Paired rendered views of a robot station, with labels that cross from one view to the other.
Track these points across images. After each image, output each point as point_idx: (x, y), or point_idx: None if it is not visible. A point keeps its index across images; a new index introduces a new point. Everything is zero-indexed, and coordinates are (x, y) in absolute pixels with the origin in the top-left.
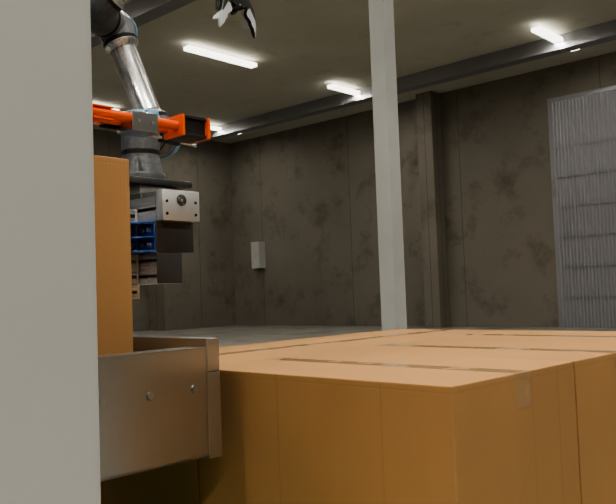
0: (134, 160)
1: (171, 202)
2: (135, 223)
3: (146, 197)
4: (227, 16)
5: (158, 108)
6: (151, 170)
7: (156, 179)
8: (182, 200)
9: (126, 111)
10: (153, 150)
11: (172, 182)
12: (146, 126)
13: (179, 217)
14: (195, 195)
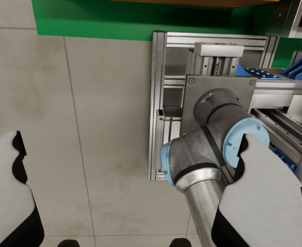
0: (241, 106)
1: (230, 44)
2: (239, 64)
3: (236, 70)
4: (242, 156)
5: (201, 179)
6: (228, 92)
7: (230, 76)
8: (219, 43)
9: (268, 145)
10: (229, 104)
11: (211, 75)
12: None
13: (217, 42)
14: (205, 44)
